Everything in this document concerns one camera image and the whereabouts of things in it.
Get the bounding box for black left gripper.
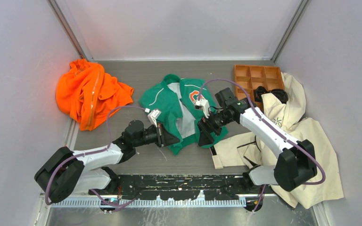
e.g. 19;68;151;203
133;122;179;147

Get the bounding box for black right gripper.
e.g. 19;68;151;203
197;108;234;147

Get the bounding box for green varsity jacket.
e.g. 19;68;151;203
139;74;215;155

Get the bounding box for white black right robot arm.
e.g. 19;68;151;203
195;88;325;194

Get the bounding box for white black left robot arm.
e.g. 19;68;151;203
34;120;180;205

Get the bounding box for cream beige jacket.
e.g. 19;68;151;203
210;72;345;210

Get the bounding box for orange jacket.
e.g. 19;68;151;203
56;59;134;131

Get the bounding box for black coiled item in tray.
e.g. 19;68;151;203
254;86;289;104

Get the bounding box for orange compartment tray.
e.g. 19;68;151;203
233;65;284;110

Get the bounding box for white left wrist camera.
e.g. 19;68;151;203
147;109;161;127

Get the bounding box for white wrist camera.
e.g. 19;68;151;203
147;109;161;127
195;99;210;118

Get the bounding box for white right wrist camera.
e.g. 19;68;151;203
195;99;210;118

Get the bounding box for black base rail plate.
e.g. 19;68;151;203
97;174;261;201

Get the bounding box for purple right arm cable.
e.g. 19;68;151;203
197;78;326;214

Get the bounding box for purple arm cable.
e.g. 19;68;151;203
44;105;150;214
197;78;326;214

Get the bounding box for aluminium slotted rail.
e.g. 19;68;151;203
52;197;246;208

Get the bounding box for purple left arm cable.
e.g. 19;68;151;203
44;105;150;214

